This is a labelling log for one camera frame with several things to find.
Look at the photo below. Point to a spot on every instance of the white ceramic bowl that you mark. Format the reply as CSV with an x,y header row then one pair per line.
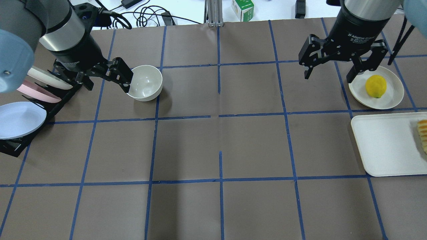
x,y
146,84

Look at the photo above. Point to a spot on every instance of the cream plate in rack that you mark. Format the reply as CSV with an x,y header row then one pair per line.
x,y
48,78

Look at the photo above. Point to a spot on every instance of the yellow lemon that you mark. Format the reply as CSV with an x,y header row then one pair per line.
x,y
376,86

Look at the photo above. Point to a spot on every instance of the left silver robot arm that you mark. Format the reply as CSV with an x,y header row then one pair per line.
x,y
65,31

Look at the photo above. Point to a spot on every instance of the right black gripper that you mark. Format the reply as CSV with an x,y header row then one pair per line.
x,y
357,30

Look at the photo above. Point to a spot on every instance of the light blue plate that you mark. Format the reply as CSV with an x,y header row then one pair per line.
x,y
18,119

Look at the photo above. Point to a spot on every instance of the grilled bread piece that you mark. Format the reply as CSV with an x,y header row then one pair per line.
x,y
422,133

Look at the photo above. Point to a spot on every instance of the green white small box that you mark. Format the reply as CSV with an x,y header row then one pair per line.
x,y
244,9

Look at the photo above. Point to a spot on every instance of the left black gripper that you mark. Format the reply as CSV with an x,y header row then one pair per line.
x,y
79,53

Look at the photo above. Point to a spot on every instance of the black dish rack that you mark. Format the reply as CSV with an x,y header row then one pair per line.
x,y
14,147

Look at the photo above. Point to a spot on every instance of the pink plate in rack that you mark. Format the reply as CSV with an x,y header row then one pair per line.
x,y
35,91

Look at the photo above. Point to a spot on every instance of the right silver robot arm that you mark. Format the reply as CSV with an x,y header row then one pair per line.
x,y
415,12

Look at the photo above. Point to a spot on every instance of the white rectangular tray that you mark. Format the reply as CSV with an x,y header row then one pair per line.
x,y
389,144

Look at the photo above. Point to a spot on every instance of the small cream round plate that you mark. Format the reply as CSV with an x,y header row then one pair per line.
x,y
393,96

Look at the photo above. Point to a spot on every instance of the aluminium frame post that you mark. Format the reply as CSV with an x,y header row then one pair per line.
x,y
213,13

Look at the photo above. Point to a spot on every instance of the black power adapter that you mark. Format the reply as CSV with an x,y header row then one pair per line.
x,y
129,3

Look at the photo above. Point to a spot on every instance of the brown paper table cover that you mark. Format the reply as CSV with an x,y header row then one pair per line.
x,y
237,146

